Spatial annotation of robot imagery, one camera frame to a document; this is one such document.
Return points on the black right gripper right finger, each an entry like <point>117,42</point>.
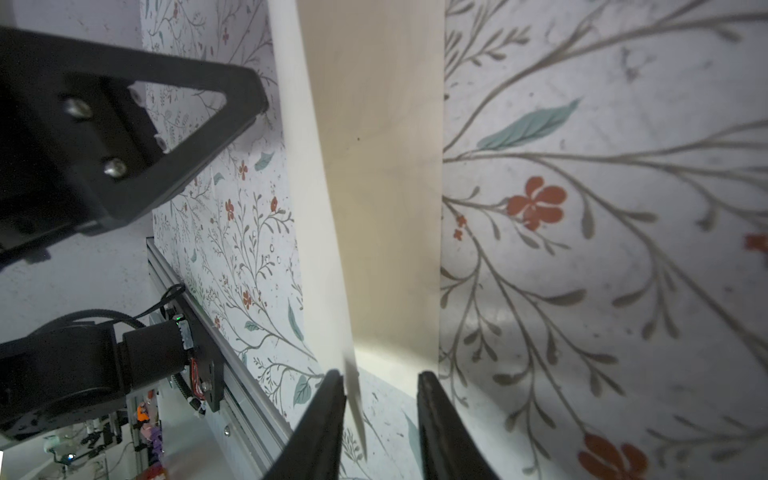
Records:
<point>447,449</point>

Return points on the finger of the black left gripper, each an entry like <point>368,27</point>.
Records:
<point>147,171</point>

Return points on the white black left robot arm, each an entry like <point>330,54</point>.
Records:
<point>80,367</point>

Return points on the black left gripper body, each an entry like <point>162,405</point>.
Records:
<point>56,167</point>

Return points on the cream square paper sheet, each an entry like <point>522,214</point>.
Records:
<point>361,99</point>

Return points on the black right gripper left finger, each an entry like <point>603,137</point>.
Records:
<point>314,449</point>

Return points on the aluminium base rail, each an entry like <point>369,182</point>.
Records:
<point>249,431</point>

